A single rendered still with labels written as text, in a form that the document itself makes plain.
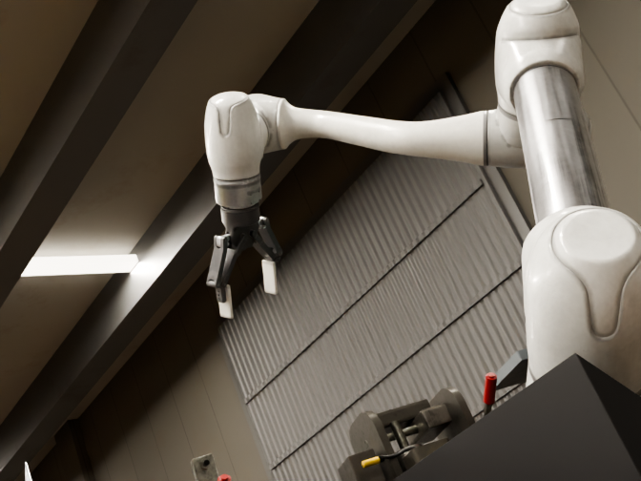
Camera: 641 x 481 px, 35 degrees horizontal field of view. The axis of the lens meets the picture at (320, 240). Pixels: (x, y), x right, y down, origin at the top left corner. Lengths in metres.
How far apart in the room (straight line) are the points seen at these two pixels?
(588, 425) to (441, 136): 0.84
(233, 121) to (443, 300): 3.38
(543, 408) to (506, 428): 0.06
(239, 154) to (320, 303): 4.01
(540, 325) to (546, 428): 0.14
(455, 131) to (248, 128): 0.38
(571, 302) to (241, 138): 0.87
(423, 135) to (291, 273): 4.26
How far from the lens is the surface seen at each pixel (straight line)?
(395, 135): 1.88
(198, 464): 1.78
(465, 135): 1.84
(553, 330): 1.24
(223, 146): 1.90
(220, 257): 1.95
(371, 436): 1.80
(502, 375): 1.83
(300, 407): 6.09
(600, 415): 1.13
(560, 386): 1.15
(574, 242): 1.21
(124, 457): 8.07
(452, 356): 5.15
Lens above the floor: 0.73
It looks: 24 degrees up
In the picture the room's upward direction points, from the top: 23 degrees counter-clockwise
